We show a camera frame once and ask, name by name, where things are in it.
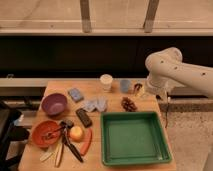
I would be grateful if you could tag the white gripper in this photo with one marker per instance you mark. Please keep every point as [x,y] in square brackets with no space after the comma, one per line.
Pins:
[139,91]

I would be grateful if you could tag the dark purple grape bunch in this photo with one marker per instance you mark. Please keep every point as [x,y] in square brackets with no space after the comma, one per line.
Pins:
[128,105]

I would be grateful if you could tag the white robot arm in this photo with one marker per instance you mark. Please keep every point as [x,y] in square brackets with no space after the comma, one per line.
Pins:
[168,65]

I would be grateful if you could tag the blue plastic cup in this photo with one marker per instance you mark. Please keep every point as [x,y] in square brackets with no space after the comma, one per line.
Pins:
[125,85]

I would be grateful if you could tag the white paper cup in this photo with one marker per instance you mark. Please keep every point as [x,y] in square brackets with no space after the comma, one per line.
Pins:
[106,82]

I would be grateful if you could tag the crumpled light blue cloth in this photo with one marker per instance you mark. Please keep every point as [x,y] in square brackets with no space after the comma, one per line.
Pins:
[99,104]

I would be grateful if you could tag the green plastic tray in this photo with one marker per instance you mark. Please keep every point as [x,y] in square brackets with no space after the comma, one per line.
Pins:
[133,138]

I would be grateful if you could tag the black remote control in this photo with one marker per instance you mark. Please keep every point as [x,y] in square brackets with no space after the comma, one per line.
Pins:
[84,118]

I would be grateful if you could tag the blue sponge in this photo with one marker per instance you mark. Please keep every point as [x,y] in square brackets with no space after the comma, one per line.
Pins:
[75,94]

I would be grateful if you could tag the yellow red apple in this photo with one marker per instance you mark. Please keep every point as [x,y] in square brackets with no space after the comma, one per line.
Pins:
[76,133]

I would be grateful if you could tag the orange carrot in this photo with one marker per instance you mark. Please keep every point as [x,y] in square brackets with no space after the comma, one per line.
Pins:
[87,142]

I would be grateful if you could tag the black metal spoon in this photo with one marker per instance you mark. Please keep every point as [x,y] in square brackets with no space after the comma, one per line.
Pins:
[63,124]

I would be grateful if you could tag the purple bowl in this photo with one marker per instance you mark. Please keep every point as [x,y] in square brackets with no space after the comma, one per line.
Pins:
[54,104]

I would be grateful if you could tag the orange bowl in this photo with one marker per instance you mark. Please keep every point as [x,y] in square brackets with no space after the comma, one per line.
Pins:
[39,131]

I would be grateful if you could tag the black chair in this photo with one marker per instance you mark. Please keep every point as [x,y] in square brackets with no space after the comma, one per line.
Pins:
[10,132]

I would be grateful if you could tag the black handled knife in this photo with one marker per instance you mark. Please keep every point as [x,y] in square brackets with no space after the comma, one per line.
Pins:
[71,147]

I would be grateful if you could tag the cream handled knife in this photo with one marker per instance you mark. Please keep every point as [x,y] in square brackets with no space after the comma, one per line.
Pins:
[59,151]

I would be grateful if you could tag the small cream utensil handle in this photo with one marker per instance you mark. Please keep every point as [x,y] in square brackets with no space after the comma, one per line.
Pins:
[46,156]

